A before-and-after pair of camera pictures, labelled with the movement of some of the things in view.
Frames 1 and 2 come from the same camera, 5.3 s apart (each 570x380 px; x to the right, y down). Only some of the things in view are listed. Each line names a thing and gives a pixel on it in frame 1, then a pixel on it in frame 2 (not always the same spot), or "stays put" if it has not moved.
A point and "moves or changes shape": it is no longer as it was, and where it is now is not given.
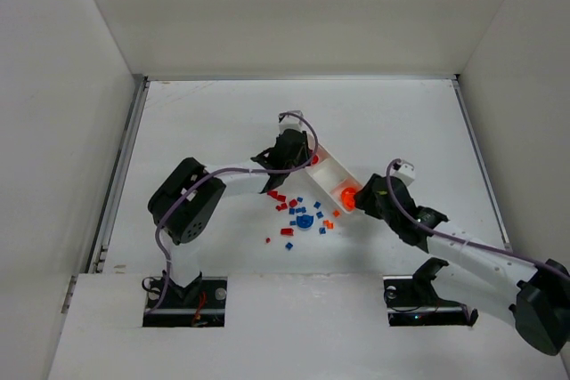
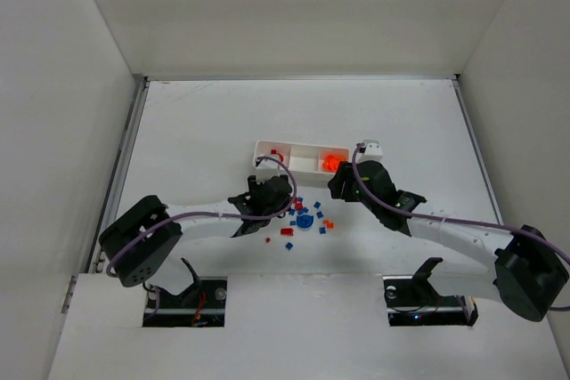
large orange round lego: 347,198 moves or changes shape
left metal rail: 99,255 stays put
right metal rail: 483,166 stays put
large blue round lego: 305,221 stays put
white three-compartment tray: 331,174 moves or changes shape
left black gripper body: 295,149 → 280,190
